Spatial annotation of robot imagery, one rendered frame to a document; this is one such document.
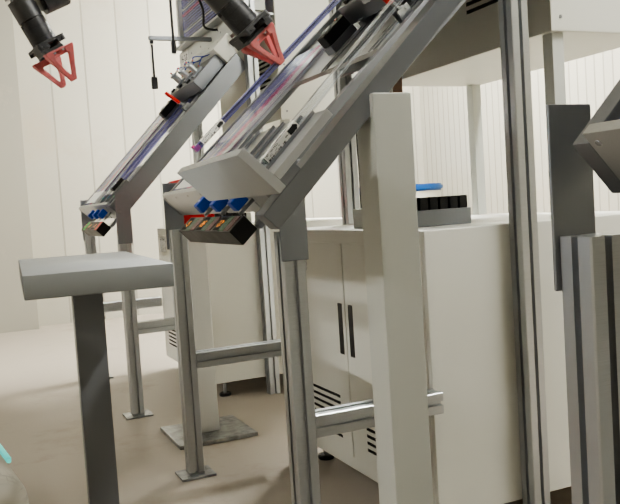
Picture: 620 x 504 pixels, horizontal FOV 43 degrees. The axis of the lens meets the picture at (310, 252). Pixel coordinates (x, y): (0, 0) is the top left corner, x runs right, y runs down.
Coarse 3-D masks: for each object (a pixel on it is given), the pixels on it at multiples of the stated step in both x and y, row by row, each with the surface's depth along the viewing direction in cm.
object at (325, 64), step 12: (408, 0) 165; (420, 0) 157; (384, 24) 165; (396, 24) 156; (384, 36) 155; (312, 48) 209; (348, 48) 174; (372, 48) 156; (324, 60) 184; (336, 60) 174; (360, 60) 161; (312, 72) 184; (324, 72) 176; (348, 72) 177; (300, 84) 189
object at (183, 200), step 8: (168, 192) 194; (176, 192) 186; (184, 192) 179; (192, 192) 174; (168, 200) 197; (176, 200) 191; (184, 200) 185; (192, 200) 180; (248, 200) 149; (256, 200) 145; (264, 200) 142; (176, 208) 198; (184, 208) 192; (192, 208) 186; (248, 208) 153; (256, 208) 150
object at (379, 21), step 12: (396, 0) 100; (384, 12) 99; (372, 24) 99; (360, 36) 99; (372, 36) 99; (360, 48) 98; (348, 60) 98; (336, 72) 97; (324, 84) 97; (312, 96) 97; (324, 96) 97; (312, 108) 96; (300, 120) 96
